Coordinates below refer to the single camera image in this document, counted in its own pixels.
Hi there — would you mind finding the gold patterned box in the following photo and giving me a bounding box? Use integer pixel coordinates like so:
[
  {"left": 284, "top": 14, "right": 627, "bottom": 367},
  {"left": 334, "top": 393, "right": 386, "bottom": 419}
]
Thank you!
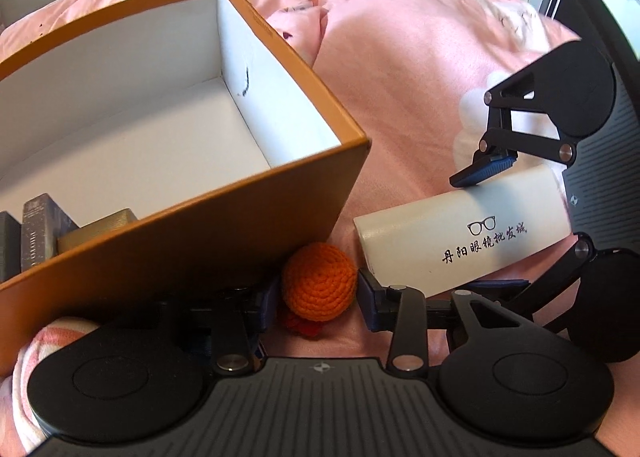
[{"left": 56, "top": 208, "right": 140, "bottom": 254}]

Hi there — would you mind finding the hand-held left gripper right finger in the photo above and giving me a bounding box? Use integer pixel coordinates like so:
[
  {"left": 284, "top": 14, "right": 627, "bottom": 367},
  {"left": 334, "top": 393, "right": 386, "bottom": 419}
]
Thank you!
[{"left": 357, "top": 268, "right": 547, "bottom": 372}]

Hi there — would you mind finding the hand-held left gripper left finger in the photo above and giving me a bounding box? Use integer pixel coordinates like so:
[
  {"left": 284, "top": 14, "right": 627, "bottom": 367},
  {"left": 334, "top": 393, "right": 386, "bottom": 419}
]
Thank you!
[{"left": 150, "top": 277, "right": 282, "bottom": 374}]

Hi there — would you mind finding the orange crochet ball toy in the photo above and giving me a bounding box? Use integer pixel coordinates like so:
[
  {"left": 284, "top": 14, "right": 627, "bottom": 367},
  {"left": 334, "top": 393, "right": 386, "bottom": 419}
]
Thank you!
[{"left": 279, "top": 243, "right": 359, "bottom": 339}]

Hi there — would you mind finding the white glasses case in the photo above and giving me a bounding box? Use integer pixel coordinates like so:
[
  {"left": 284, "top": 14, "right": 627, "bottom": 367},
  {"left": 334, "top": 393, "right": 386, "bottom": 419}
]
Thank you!
[{"left": 352, "top": 163, "right": 573, "bottom": 298}]

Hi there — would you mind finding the dark grey rectangular box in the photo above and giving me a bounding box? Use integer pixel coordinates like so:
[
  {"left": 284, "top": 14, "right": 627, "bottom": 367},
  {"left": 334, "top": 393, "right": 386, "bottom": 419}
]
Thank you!
[{"left": 0, "top": 210, "right": 24, "bottom": 284}]

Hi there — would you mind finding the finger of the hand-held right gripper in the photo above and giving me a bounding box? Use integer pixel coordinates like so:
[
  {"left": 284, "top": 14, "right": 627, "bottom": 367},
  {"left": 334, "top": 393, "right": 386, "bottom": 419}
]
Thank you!
[
  {"left": 467, "top": 231, "right": 597, "bottom": 325},
  {"left": 448, "top": 60, "right": 577, "bottom": 188}
]

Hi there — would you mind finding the pink white striped cloth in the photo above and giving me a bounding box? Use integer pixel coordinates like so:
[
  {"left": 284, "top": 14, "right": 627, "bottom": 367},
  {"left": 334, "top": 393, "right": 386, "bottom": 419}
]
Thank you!
[{"left": 11, "top": 316, "right": 103, "bottom": 448}]

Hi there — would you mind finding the orange cardboard box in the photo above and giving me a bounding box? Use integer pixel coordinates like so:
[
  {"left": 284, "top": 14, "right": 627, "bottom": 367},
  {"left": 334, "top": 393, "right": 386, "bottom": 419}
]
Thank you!
[{"left": 0, "top": 0, "right": 372, "bottom": 378}]

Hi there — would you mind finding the pink printed blanket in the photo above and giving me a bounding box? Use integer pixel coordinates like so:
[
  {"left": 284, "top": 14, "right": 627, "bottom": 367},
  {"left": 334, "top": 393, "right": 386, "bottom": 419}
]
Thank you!
[{"left": 0, "top": 0, "right": 640, "bottom": 453}]

